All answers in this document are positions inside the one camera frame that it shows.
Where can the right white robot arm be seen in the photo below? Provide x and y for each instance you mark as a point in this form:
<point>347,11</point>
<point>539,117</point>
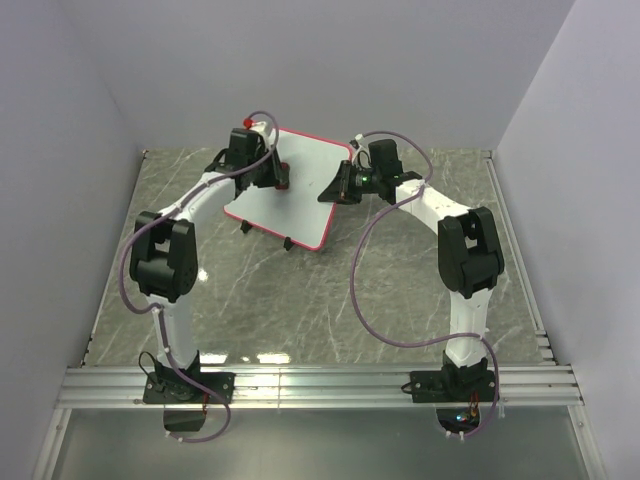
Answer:
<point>469,255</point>

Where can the black whiteboard foot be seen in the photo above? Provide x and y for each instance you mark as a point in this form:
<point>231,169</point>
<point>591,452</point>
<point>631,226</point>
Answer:
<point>245,227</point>
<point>288,244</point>

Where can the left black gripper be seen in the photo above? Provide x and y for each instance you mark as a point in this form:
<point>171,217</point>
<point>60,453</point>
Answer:
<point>275,161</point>

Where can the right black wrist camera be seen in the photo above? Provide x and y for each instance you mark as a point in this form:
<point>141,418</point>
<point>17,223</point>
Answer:
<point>384,158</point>

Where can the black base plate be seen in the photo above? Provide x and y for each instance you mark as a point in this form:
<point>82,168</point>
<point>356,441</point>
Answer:
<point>451,385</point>
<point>170,389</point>

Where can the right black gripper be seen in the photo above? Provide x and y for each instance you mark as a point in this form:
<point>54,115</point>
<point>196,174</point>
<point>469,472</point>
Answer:
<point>339,190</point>

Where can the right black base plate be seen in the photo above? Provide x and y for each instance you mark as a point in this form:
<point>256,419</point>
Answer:
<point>451,385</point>

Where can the black whiteboard foot right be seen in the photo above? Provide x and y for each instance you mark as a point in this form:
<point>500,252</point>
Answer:
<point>288,244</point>

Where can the aluminium rail frame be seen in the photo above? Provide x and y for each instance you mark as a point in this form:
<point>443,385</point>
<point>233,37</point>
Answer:
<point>315,396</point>

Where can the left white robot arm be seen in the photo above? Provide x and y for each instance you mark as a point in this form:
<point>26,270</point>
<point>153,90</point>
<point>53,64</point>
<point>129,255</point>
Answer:
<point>163,259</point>

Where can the black whiteboard foot left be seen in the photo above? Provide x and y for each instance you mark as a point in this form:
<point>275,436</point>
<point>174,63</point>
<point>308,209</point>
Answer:
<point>245,227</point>

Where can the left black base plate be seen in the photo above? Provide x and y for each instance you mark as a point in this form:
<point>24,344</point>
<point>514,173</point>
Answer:
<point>170,389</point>

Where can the red-framed whiteboard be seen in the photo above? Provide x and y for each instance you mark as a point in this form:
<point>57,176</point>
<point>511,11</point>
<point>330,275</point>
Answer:
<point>295,213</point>

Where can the red black whiteboard eraser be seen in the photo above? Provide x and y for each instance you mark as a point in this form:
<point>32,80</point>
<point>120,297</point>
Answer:
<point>283,175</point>

